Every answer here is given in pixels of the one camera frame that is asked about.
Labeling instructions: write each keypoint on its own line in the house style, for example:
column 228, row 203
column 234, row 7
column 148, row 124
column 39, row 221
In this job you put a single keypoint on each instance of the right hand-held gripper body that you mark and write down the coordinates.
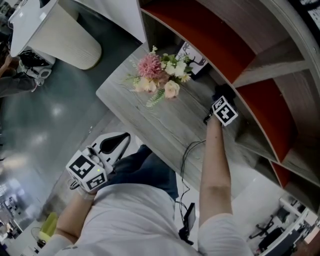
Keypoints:
column 225, row 111

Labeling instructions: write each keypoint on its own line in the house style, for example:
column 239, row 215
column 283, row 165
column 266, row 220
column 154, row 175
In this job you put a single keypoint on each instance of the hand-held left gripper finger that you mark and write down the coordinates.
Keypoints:
column 106, row 143
column 110, row 148

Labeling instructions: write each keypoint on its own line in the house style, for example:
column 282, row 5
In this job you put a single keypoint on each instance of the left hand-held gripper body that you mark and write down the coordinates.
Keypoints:
column 82, row 166

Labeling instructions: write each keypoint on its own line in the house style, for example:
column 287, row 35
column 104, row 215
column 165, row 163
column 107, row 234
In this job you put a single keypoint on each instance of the dark wiping cloth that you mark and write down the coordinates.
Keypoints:
column 223, row 91

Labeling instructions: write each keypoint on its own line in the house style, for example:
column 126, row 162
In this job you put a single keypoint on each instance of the wooden shelf unit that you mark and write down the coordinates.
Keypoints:
column 287, row 57

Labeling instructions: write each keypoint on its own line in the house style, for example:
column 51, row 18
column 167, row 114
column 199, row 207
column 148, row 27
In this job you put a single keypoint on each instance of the person's left forearm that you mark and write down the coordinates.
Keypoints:
column 75, row 217

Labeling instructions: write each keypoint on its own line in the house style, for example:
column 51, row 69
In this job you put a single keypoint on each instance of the person's right forearm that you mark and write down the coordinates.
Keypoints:
column 215, row 162

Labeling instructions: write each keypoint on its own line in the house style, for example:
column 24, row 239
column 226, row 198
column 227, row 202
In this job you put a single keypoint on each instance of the light grey wooden desk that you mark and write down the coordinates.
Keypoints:
column 162, row 117

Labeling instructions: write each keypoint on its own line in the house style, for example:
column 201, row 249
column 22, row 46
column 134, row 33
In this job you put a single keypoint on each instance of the white wristband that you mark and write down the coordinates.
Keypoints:
column 88, row 195

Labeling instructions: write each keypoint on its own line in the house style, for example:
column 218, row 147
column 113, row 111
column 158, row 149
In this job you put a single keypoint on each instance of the person's blue jeans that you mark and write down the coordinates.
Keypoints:
column 147, row 170

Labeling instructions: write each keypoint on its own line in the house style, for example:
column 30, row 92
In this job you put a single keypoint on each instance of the yellow-green plastic bin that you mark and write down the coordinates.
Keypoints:
column 48, row 226

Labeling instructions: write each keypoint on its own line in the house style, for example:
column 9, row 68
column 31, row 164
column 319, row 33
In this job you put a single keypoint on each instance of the person's white t-shirt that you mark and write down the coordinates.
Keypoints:
column 130, row 220

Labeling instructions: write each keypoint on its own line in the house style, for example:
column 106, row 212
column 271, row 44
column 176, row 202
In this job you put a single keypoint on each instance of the pink and cream flower bouquet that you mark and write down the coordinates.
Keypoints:
column 150, row 66

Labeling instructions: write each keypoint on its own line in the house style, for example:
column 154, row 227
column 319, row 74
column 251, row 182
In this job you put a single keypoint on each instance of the black belt-worn box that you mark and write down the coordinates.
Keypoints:
column 188, row 220

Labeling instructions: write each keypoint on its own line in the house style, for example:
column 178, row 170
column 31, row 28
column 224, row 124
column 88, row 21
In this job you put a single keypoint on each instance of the round white side table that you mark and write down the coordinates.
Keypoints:
column 62, row 40

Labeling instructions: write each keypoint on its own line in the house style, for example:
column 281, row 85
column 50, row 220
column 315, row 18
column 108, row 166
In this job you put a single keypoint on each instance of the black office chair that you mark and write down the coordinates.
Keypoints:
column 268, row 236

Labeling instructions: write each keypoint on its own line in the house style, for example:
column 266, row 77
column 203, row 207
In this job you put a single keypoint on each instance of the small black deer picture frame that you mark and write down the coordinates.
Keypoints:
column 186, row 50

